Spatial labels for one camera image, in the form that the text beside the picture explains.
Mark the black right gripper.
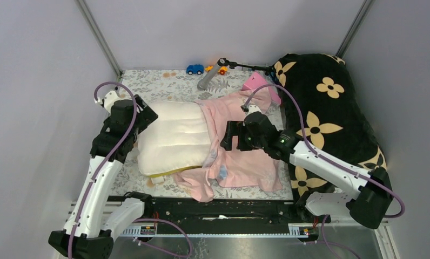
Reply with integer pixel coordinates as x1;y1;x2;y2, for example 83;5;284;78
220;120;266;151

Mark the white pillow with yellow edge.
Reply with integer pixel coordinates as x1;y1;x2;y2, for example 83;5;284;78
137;101;211;184

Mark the pink pillow with princess print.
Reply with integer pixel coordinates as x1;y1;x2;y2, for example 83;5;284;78
173;90;282;202

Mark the black blanket with yellow flowers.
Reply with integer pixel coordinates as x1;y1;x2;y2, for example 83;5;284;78
272;53;387;199

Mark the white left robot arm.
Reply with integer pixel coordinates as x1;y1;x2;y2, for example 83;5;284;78
48;92;158;258

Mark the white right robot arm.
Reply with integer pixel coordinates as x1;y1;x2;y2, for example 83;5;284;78
220;111;393;229

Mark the floral patterned bed sheet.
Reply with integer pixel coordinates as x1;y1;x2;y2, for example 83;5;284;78
110;70;293;200

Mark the pink metronome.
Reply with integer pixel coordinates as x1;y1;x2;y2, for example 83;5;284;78
243;72;283;106

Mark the orange toy car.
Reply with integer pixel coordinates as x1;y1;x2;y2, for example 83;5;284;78
205;65;229;76

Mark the blue toy car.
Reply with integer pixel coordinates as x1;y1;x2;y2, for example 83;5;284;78
186;64;204;75

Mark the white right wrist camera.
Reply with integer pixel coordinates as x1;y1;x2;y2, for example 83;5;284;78
241;104;262;116

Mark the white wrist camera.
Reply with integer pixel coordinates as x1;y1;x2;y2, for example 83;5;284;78
241;104;262;116
97;90;121;114

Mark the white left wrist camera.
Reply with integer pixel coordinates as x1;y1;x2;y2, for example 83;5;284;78
97;90;121;114

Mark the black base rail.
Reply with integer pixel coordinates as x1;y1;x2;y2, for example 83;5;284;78
122;194;331;238

